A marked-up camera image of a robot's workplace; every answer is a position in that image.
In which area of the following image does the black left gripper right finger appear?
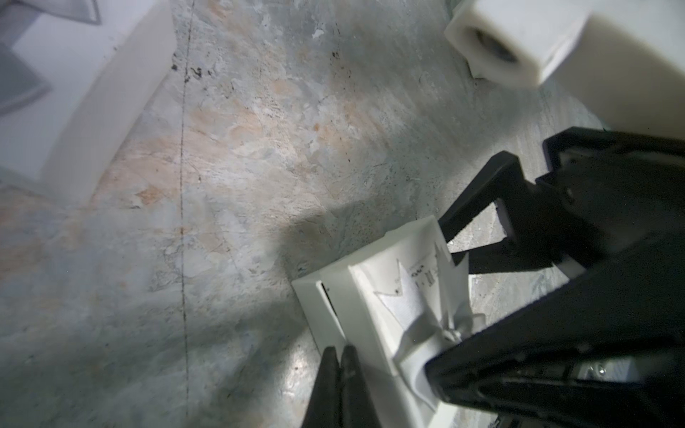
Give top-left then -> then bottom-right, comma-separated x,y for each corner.
340,345 -> 381,428

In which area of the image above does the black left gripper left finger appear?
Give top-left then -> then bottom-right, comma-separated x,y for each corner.
301,347 -> 342,428

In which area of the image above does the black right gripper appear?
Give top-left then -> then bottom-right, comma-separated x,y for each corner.
426,128 -> 684,427

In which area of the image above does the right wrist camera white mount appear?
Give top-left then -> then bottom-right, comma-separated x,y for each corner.
444,1 -> 684,139

